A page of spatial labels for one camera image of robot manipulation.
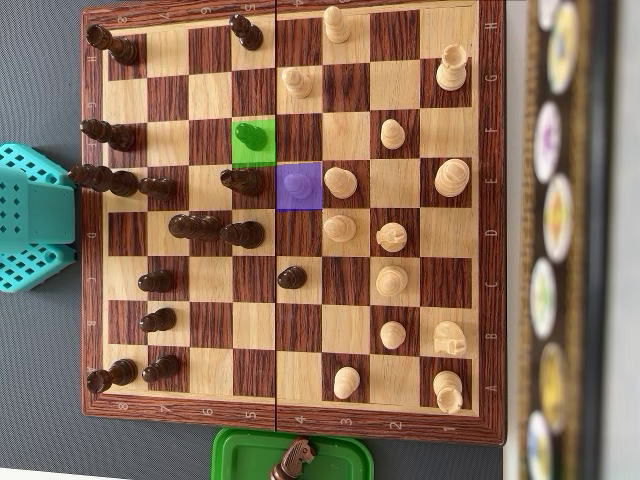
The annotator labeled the light wooden pawn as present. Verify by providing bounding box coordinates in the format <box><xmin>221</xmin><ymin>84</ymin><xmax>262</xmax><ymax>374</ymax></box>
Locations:
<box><xmin>380</xmin><ymin>320</ymin><xmax>408</xmax><ymax>351</ymax></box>
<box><xmin>281</xmin><ymin>172</ymin><xmax>315</xmax><ymax>202</ymax></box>
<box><xmin>280</xmin><ymin>66</ymin><xmax>314</xmax><ymax>100</ymax></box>
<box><xmin>380</xmin><ymin>118</ymin><xmax>407</xmax><ymax>151</ymax></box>
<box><xmin>322</xmin><ymin>5</ymin><xmax>352</xmax><ymax>45</ymax></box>
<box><xmin>332</xmin><ymin>366</ymin><xmax>362</xmax><ymax>401</ymax></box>

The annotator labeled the dark wooden pawn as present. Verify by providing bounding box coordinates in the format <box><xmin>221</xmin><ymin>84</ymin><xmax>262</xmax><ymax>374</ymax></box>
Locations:
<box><xmin>139</xmin><ymin>306</ymin><xmax>178</xmax><ymax>335</ymax></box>
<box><xmin>141</xmin><ymin>354</ymin><xmax>182</xmax><ymax>385</ymax></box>
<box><xmin>228</xmin><ymin>13</ymin><xmax>265</xmax><ymax>52</ymax></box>
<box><xmin>138</xmin><ymin>176</ymin><xmax>178</xmax><ymax>202</ymax></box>
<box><xmin>137</xmin><ymin>269</ymin><xmax>177</xmax><ymax>295</ymax></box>
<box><xmin>234</xmin><ymin>121</ymin><xmax>267</xmax><ymax>153</ymax></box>
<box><xmin>276</xmin><ymin>265</ymin><xmax>308</xmax><ymax>292</ymax></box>

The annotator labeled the wooden folding chess board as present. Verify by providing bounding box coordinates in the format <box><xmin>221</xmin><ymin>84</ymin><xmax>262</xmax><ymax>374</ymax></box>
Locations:
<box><xmin>79</xmin><ymin>0</ymin><xmax>507</xmax><ymax>447</ymax></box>

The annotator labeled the light wooden bishop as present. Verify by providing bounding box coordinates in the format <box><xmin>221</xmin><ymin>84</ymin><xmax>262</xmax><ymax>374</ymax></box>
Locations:
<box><xmin>322</xmin><ymin>214</ymin><xmax>358</xmax><ymax>246</ymax></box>

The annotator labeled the light pawn centre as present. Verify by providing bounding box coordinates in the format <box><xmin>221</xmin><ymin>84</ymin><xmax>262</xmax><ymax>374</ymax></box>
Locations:
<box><xmin>323</xmin><ymin>166</ymin><xmax>359</xmax><ymax>203</ymax></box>

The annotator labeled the light wooden knight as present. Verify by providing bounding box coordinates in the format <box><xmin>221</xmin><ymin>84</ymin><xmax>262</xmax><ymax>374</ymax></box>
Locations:
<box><xmin>432</xmin><ymin>320</ymin><xmax>468</xmax><ymax>358</ymax></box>
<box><xmin>375</xmin><ymin>221</ymin><xmax>409</xmax><ymax>253</ymax></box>

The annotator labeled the dark pawn beside king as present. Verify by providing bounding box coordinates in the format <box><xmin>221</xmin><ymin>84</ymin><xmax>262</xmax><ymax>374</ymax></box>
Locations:
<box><xmin>219</xmin><ymin>220</ymin><xmax>266</xmax><ymax>250</ymax></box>

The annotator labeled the light wooden queen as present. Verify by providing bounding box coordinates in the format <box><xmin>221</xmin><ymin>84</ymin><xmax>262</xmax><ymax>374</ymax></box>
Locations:
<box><xmin>375</xmin><ymin>264</ymin><xmax>410</xmax><ymax>298</ymax></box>

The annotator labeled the dark wooden knight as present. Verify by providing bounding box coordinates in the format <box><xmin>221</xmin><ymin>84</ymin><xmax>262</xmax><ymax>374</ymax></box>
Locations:
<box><xmin>269</xmin><ymin>435</ymin><xmax>319</xmax><ymax>480</ymax></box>
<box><xmin>219</xmin><ymin>167</ymin><xmax>265</xmax><ymax>198</ymax></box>

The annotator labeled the dark wooden queen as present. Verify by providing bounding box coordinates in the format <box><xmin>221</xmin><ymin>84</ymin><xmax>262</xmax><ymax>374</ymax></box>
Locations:
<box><xmin>167</xmin><ymin>213</ymin><xmax>225</xmax><ymax>243</ymax></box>

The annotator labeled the light wooden king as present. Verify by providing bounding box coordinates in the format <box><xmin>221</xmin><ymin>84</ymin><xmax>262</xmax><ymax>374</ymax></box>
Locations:
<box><xmin>433</xmin><ymin>158</ymin><xmax>471</xmax><ymax>199</ymax></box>

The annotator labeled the light wooden rook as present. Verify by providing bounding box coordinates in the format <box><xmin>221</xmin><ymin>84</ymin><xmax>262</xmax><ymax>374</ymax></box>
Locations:
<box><xmin>432</xmin><ymin>370</ymin><xmax>464</xmax><ymax>416</ymax></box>
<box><xmin>435</xmin><ymin>43</ymin><xmax>469</xmax><ymax>92</ymax></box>

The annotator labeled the dark wooden king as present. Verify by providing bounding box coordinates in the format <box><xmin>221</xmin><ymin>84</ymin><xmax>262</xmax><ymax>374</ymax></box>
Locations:
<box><xmin>67</xmin><ymin>163</ymin><xmax>142</xmax><ymax>198</ymax></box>

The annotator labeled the dark wooden bishop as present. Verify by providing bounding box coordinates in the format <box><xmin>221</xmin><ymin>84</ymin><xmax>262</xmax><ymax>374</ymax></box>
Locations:
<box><xmin>80</xmin><ymin>118</ymin><xmax>137</xmax><ymax>153</ymax></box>

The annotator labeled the round badge green print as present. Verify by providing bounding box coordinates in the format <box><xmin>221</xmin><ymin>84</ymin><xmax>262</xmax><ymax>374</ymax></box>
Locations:
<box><xmin>528</xmin><ymin>257</ymin><xmax>559</xmax><ymax>339</ymax></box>

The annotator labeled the green plastic tray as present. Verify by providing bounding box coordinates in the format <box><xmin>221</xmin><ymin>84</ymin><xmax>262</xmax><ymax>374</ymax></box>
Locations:
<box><xmin>211</xmin><ymin>427</ymin><xmax>375</xmax><ymax>480</ymax></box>

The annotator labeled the round badge orange print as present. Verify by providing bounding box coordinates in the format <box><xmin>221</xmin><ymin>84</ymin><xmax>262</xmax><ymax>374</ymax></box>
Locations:
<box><xmin>542</xmin><ymin>173</ymin><xmax>575</xmax><ymax>265</ymax></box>

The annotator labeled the dark wooden rook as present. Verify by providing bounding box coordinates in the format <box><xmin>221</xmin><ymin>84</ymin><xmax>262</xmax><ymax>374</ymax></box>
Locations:
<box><xmin>85</xmin><ymin>23</ymin><xmax>141</xmax><ymax>67</ymax></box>
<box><xmin>85</xmin><ymin>358</ymin><xmax>139</xmax><ymax>395</ymax></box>

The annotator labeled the round badge purple print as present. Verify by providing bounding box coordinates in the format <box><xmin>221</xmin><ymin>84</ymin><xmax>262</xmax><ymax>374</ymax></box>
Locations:
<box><xmin>533</xmin><ymin>101</ymin><xmax>563</xmax><ymax>185</ymax></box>

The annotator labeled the dark grey mat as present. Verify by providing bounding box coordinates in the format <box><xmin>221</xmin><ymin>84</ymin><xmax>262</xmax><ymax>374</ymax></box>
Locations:
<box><xmin>0</xmin><ymin>0</ymin><xmax>507</xmax><ymax>480</ymax></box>

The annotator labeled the round white badge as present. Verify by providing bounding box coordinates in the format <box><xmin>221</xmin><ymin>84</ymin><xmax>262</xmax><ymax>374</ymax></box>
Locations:
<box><xmin>537</xmin><ymin>0</ymin><xmax>562</xmax><ymax>30</ymax></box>

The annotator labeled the dark display frame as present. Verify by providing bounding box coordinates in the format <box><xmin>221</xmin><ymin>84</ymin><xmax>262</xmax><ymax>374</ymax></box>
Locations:
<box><xmin>517</xmin><ymin>0</ymin><xmax>619</xmax><ymax>480</ymax></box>

